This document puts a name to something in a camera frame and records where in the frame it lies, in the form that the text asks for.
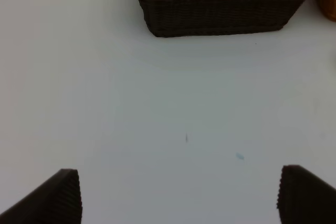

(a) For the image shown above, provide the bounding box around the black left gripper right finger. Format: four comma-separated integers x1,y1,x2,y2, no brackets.
277,165,335,223

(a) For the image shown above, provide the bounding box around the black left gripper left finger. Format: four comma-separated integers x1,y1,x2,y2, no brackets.
1,169,82,223

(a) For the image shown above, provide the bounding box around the dark brown wicker basket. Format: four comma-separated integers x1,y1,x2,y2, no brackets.
138,0,305,37

